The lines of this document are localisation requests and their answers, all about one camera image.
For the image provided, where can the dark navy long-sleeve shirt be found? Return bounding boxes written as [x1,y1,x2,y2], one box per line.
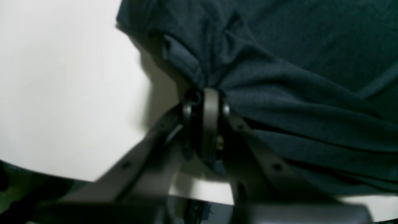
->
[117,0,398,195]

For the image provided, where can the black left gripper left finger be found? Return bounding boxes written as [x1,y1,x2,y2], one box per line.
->
[34,90,203,224]

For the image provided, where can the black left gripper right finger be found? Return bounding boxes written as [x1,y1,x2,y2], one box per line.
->
[202,88,373,224]

